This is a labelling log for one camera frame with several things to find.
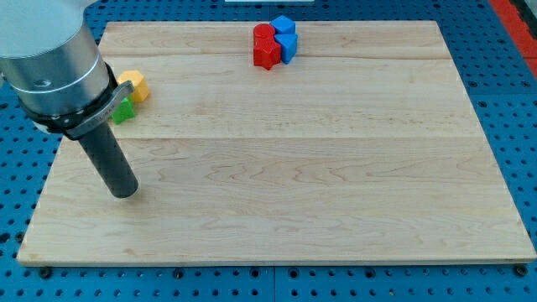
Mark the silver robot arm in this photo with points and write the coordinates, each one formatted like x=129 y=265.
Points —
x=51 y=60

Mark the red star block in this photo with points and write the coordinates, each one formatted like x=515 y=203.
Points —
x=266 y=53

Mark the wooden board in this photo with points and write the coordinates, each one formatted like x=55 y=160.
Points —
x=364 y=150

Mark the blue triangular block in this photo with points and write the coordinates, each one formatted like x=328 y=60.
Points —
x=288 y=43

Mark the red cylinder block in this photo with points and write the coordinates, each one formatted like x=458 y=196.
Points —
x=263 y=31

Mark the blue cube block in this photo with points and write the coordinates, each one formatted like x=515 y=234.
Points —
x=283 y=25

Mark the yellow hexagon block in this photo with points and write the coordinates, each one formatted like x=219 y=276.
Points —
x=141 y=88

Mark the green block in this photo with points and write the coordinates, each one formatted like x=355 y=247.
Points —
x=124 y=111

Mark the black cylindrical pointer tool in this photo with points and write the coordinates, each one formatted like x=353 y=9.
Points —
x=103 y=150

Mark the red tape strip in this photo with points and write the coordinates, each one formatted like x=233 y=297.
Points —
x=520 y=23

